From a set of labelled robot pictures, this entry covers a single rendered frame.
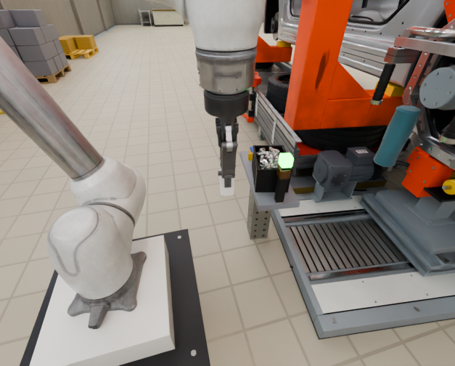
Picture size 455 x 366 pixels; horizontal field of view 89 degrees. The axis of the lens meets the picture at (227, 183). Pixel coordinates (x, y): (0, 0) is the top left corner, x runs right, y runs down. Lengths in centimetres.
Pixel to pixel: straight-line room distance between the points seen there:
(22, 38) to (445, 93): 521
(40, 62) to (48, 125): 463
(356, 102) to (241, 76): 115
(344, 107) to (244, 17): 115
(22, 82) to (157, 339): 67
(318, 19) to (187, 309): 123
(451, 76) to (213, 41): 84
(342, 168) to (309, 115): 33
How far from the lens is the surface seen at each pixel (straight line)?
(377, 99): 116
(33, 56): 532
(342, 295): 121
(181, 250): 97
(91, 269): 64
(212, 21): 34
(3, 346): 143
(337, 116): 144
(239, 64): 35
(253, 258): 130
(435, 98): 108
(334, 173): 135
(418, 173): 130
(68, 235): 62
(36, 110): 69
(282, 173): 84
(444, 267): 145
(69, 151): 71
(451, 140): 94
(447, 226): 155
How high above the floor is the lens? 107
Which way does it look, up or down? 37 degrees down
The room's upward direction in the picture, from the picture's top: straight up
